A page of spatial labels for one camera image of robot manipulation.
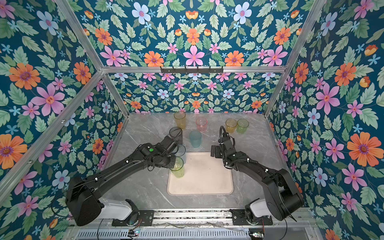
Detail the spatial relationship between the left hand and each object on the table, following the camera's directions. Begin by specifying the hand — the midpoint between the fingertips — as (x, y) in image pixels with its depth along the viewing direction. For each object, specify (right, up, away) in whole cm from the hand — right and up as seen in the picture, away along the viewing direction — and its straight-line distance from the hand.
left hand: (174, 160), depth 78 cm
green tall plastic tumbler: (+2, -5, -3) cm, 6 cm away
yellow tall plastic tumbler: (0, +23, +23) cm, 33 cm away
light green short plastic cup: (+44, +19, +30) cm, 56 cm away
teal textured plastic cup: (+10, +11, +15) cm, 22 cm away
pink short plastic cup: (+14, +20, +29) cm, 38 cm away
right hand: (+25, +5, +12) cm, 28 cm away
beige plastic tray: (+15, -11, +11) cm, 22 cm away
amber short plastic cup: (+36, +20, +29) cm, 50 cm away
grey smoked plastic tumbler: (-3, +14, +18) cm, 23 cm away
